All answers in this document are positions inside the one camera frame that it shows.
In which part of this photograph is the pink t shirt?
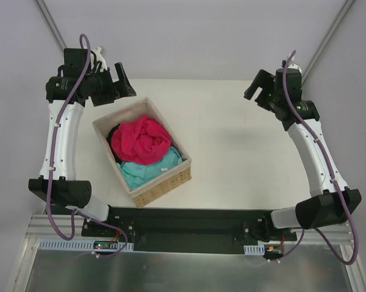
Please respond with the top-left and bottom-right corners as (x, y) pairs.
(107, 114), (172, 165)

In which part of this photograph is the wicker laundry basket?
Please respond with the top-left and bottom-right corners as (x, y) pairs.
(93, 97), (192, 208)

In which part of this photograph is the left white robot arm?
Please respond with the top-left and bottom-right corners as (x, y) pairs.
(28, 47), (136, 237)

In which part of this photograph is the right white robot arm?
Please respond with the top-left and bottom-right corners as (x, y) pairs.
(244, 68), (362, 240)

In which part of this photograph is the black t shirt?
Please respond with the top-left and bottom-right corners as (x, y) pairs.
(106, 122), (122, 162)

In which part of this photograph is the teal t shirt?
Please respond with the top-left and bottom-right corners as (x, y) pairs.
(117, 147), (183, 190)

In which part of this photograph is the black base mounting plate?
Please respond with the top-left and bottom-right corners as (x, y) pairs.
(80, 207), (297, 254)

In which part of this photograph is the left aluminium frame post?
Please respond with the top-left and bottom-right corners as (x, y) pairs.
(33, 0), (66, 55)

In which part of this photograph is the aluminium frame post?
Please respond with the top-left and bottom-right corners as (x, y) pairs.
(33, 0), (66, 55)
(301, 0), (356, 86)

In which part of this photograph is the right aluminium frame post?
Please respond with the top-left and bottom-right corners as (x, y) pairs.
(301, 0), (356, 86)

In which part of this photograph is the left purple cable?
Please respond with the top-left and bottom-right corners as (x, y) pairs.
(45, 33), (128, 259)

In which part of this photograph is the left slotted cable duct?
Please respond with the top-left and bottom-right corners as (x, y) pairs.
(39, 239), (134, 252)

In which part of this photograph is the slotted cable duct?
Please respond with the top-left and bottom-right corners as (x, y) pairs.
(244, 244), (266, 256)
(39, 239), (134, 252)

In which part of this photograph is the right slotted cable duct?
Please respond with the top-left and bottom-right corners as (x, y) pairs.
(244, 244), (266, 256)

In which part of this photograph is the aluminium front rail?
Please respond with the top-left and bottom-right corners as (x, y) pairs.
(26, 215), (354, 245)

